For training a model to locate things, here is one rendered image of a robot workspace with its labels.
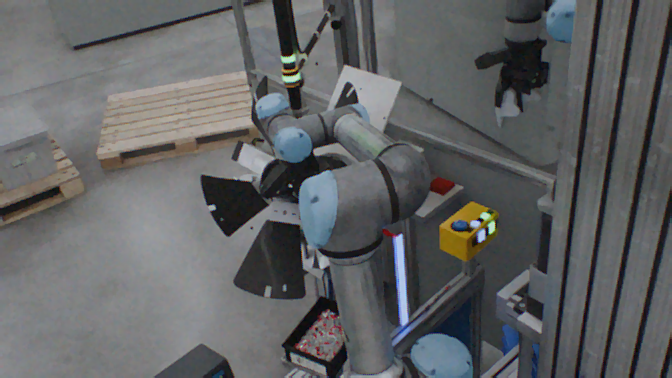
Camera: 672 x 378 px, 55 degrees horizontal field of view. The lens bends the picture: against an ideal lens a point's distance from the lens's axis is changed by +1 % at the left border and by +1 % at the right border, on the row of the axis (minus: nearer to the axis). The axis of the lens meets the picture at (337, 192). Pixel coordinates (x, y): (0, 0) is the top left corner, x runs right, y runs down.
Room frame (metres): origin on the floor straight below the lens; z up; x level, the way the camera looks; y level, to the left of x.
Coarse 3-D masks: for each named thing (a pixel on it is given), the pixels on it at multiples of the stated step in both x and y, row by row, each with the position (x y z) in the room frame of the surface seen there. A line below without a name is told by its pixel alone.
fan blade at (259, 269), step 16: (272, 224) 1.55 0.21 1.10; (288, 224) 1.55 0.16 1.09; (256, 240) 1.52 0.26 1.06; (272, 240) 1.52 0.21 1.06; (288, 240) 1.52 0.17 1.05; (256, 256) 1.49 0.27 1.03; (272, 256) 1.49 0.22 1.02; (288, 256) 1.49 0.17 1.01; (240, 272) 1.48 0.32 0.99; (256, 272) 1.46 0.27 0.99; (272, 272) 1.46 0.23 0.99; (288, 272) 1.45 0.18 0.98; (256, 288) 1.44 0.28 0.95; (272, 288) 1.43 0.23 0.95; (288, 288) 1.42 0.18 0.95; (304, 288) 1.42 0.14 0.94
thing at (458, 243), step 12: (468, 204) 1.55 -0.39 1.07; (456, 216) 1.50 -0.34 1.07; (468, 216) 1.49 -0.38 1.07; (480, 216) 1.49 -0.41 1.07; (492, 216) 1.48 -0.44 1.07; (444, 228) 1.45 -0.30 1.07; (480, 228) 1.43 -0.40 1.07; (444, 240) 1.45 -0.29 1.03; (456, 240) 1.42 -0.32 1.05; (468, 240) 1.40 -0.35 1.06; (456, 252) 1.42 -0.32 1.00; (468, 252) 1.40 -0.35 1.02
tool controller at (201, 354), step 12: (204, 348) 0.95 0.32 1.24; (180, 360) 0.93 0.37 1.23; (192, 360) 0.92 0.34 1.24; (204, 360) 0.91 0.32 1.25; (216, 360) 0.90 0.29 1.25; (168, 372) 0.90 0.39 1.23; (180, 372) 0.89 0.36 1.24; (192, 372) 0.88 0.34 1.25; (204, 372) 0.87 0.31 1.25; (216, 372) 0.88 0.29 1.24; (228, 372) 0.89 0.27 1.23
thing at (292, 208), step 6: (276, 204) 1.59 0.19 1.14; (282, 204) 1.59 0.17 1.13; (288, 204) 1.59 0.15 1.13; (294, 204) 1.60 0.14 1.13; (270, 210) 1.58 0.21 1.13; (282, 210) 1.58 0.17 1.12; (288, 210) 1.58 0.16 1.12; (294, 210) 1.59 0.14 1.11; (270, 216) 1.57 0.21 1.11; (276, 216) 1.57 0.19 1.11; (282, 216) 1.57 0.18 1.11; (288, 216) 1.57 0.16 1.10; (294, 216) 1.57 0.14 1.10; (288, 222) 1.56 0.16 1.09; (294, 222) 1.56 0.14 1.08
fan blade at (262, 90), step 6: (264, 78) 1.88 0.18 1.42; (264, 84) 1.87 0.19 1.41; (258, 90) 1.91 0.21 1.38; (264, 90) 1.86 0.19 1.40; (258, 96) 1.90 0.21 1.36; (264, 96) 1.85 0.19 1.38; (252, 102) 1.94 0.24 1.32; (252, 108) 1.95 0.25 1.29; (252, 114) 1.95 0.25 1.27; (252, 120) 1.95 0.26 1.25; (258, 120) 1.90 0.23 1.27; (258, 126) 1.91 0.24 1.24; (264, 132) 1.85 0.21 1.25; (270, 144) 1.78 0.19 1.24
